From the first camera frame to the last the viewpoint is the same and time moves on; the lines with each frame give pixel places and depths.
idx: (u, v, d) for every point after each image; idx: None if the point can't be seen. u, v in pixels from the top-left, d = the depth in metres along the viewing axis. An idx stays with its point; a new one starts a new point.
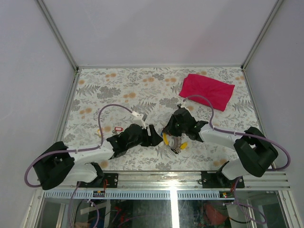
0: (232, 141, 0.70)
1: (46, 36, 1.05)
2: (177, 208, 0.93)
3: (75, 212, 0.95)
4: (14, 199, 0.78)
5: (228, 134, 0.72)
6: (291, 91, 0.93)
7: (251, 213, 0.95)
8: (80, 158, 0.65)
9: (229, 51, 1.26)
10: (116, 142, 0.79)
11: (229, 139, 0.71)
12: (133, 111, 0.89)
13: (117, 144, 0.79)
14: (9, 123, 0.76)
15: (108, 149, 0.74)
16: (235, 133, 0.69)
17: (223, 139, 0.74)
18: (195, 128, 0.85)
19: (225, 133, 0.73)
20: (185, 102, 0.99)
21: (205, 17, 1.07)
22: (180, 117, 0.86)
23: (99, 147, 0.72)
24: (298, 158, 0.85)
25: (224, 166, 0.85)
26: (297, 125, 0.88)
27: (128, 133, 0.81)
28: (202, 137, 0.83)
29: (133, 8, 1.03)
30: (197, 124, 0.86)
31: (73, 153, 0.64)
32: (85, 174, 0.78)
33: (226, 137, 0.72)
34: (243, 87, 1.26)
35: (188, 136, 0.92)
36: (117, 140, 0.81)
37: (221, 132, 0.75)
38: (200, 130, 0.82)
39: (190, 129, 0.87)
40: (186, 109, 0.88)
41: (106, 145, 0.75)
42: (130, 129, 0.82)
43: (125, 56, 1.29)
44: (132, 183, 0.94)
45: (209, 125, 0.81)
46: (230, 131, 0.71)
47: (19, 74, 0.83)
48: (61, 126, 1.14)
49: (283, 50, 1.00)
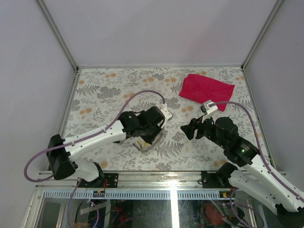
0: (293, 206, 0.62)
1: (46, 37, 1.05)
2: (177, 208, 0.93)
3: (75, 213, 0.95)
4: (14, 200, 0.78)
5: (290, 194, 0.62)
6: (292, 91, 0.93)
7: (251, 218, 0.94)
8: (78, 149, 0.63)
9: (229, 51, 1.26)
10: (129, 117, 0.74)
11: (289, 200, 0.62)
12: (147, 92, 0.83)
13: (130, 119, 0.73)
14: (9, 123, 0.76)
15: (115, 134, 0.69)
16: (299, 198, 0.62)
17: (276, 191, 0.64)
18: (243, 154, 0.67)
19: (285, 189, 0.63)
20: (209, 106, 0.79)
21: (205, 17, 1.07)
22: (225, 134, 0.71)
23: (104, 132, 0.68)
24: (299, 158, 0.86)
25: (232, 173, 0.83)
26: (297, 125, 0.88)
27: (152, 110, 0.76)
28: (248, 167, 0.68)
29: (133, 8, 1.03)
30: (245, 147, 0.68)
31: (69, 146, 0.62)
32: (90, 172, 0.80)
33: (285, 196, 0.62)
34: (243, 87, 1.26)
35: (228, 157, 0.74)
36: (131, 117, 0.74)
37: (278, 184, 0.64)
38: (251, 164, 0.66)
39: (233, 152, 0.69)
40: (234, 124, 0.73)
41: (115, 128, 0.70)
42: (155, 109, 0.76)
43: (125, 56, 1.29)
44: (132, 183, 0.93)
45: (262, 163, 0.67)
46: (292, 192, 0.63)
47: (19, 73, 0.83)
48: (61, 125, 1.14)
49: (284, 50, 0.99)
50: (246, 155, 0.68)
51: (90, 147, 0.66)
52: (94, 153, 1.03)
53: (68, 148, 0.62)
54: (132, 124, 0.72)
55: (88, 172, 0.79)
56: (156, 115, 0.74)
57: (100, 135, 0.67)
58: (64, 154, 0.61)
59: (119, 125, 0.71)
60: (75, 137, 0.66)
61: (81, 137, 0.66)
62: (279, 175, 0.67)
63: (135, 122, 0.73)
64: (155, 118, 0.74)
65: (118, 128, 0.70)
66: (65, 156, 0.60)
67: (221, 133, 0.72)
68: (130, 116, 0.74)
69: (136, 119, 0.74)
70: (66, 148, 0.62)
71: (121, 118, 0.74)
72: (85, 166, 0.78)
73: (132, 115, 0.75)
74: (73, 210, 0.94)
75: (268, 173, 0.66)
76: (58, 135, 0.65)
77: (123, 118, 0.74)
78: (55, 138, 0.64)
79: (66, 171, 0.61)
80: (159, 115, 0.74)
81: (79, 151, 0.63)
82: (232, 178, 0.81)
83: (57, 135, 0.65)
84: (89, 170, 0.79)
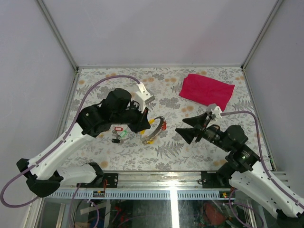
0: (292, 212, 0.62)
1: (46, 37, 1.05)
2: (177, 208, 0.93)
3: (75, 213, 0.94)
4: (14, 199, 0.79)
5: (289, 200, 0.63)
6: (292, 91, 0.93)
7: (252, 219, 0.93)
8: (44, 169, 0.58)
9: (229, 50, 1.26)
10: (87, 116, 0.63)
11: (288, 205, 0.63)
12: (140, 85, 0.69)
13: (88, 118, 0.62)
14: (9, 123, 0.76)
15: (76, 139, 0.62)
16: (298, 204, 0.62)
17: (275, 196, 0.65)
18: (244, 160, 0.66)
19: (284, 194, 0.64)
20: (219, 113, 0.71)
21: (205, 17, 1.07)
22: (234, 143, 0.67)
23: (63, 142, 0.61)
24: (299, 158, 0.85)
25: (232, 174, 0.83)
26: (297, 125, 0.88)
27: (111, 97, 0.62)
28: (248, 173, 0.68)
29: (132, 8, 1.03)
30: (246, 155, 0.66)
31: (34, 168, 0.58)
32: (84, 175, 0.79)
33: (284, 201, 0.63)
34: (243, 87, 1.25)
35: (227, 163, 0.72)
36: (89, 114, 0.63)
37: (278, 190, 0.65)
38: (252, 170, 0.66)
39: (234, 158, 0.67)
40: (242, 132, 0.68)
41: (74, 133, 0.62)
42: (116, 93, 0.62)
43: (125, 56, 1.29)
44: (132, 183, 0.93)
45: (262, 169, 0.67)
46: (291, 197, 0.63)
47: (19, 73, 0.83)
48: (61, 126, 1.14)
49: (284, 50, 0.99)
50: (246, 161, 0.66)
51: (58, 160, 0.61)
52: (94, 153, 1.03)
53: (34, 171, 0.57)
54: (92, 122, 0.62)
55: (81, 175, 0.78)
56: (116, 101, 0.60)
57: (61, 147, 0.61)
58: (31, 179, 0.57)
59: (77, 128, 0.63)
60: (38, 156, 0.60)
61: (44, 153, 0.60)
62: (279, 181, 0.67)
63: (95, 117, 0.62)
64: (115, 105, 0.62)
65: (76, 132, 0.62)
66: (32, 180, 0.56)
67: (229, 141, 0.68)
68: (88, 113, 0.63)
69: (95, 113, 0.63)
70: (32, 171, 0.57)
71: (80, 118, 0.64)
72: (77, 172, 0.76)
73: (90, 109, 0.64)
74: (73, 210, 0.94)
75: (268, 179, 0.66)
76: (21, 160, 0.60)
77: (81, 117, 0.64)
78: (19, 164, 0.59)
79: (45, 188, 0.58)
80: (118, 99, 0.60)
81: (46, 170, 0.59)
82: (232, 179, 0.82)
83: (21, 159, 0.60)
84: (84, 174, 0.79)
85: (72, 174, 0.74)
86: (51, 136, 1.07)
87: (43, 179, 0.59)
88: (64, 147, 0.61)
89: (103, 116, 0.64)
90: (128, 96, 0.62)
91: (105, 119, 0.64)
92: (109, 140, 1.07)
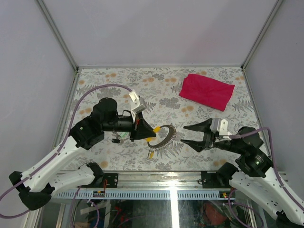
0: (299, 220, 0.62)
1: (46, 37, 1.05)
2: (177, 208, 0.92)
3: (75, 213, 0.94)
4: (13, 199, 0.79)
5: (298, 209, 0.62)
6: (292, 91, 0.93)
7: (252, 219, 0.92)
8: (37, 182, 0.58)
9: (229, 50, 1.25)
10: (80, 130, 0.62)
11: (296, 214, 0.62)
12: (132, 92, 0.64)
13: (82, 131, 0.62)
14: (9, 123, 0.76)
15: (70, 152, 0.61)
16: None
17: (282, 204, 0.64)
18: (257, 166, 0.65)
19: (292, 203, 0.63)
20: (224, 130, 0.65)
21: (205, 17, 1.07)
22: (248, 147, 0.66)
23: (57, 155, 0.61)
24: (299, 158, 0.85)
25: (233, 175, 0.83)
26: (298, 125, 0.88)
27: (98, 109, 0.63)
28: (259, 179, 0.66)
29: (132, 8, 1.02)
30: (259, 159, 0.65)
31: (27, 181, 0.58)
32: (80, 179, 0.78)
33: (293, 210, 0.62)
34: (243, 87, 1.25)
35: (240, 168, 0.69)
36: (82, 127, 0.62)
37: (288, 198, 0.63)
38: (265, 177, 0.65)
39: (246, 163, 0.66)
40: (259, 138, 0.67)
41: (69, 146, 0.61)
42: (101, 105, 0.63)
43: (125, 56, 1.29)
44: (132, 183, 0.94)
45: (274, 175, 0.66)
46: (300, 206, 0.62)
47: (19, 72, 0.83)
48: (61, 126, 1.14)
49: (284, 50, 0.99)
50: (259, 167, 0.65)
51: (52, 172, 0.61)
52: (94, 153, 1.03)
53: (27, 183, 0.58)
54: (85, 136, 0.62)
55: (76, 182, 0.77)
56: (103, 114, 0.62)
57: (55, 160, 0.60)
58: (24, 191, 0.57)
59: (71, 140, 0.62)
60: (32, 168, 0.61)
61: (38, 166, 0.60)
62: (289, 189, 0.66)
63: (88, 129, 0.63)
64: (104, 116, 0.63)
65: (71, 145, 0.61)
66: (24, 193, 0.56)
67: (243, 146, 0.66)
68: (81, 127, 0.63)
69: (87, 126, 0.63)
70: (25, 183, 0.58)
71: (73, 131, 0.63)
72: (71, 179, 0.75)
73: (81, 123, 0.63)
74: (73, 210, 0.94)
75: (280, 187, 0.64)
76: (14, 172, 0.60)
77: (74, 131, 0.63)
78: (12, 176, 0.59)
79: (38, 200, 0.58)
80: (105, 112, 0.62)
81: (39, 183, 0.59)
82: (233, 180, 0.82)
83: (15, 172, 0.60)
84: (80, 179, 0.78)
85: (66, 182, 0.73)
86: (51, 136, 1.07)
87: (36, 190, 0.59)
88: (58, 160, 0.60)
89: (95, 128, 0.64)
90: (115, 106, 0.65)
91: (97, 132, 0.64)
92: (109, 140, 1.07)
